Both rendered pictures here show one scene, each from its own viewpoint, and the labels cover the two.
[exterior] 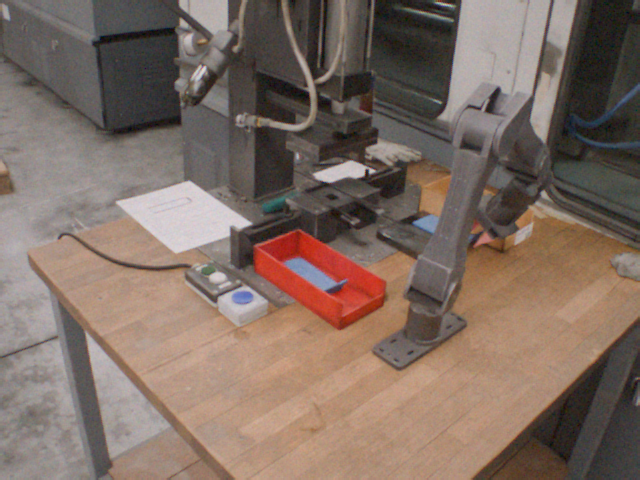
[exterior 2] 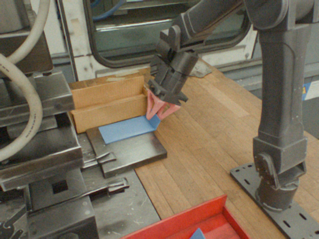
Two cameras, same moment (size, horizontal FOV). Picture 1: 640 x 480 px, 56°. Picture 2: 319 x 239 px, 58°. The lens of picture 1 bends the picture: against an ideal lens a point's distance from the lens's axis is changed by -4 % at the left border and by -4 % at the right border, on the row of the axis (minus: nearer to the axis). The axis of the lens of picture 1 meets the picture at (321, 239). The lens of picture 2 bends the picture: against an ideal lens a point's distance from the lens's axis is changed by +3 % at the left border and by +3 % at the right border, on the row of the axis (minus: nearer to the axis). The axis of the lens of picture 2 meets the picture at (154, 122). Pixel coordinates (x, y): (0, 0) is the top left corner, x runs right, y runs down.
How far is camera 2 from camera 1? 1.05 m
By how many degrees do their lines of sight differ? 57
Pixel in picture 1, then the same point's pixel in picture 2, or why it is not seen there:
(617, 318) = (244, 95)
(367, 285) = (207, 212)
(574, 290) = (212, 99)
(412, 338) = (287, 207)
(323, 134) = (39, 132)
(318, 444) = not seen: outside the picture
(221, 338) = not seen: outside the picture
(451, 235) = (298, 111)
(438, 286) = (301, 156)
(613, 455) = not seen: hidden behind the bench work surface
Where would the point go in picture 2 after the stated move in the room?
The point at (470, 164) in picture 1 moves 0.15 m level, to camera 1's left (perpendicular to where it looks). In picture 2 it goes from (303, 38) to (309, 85)
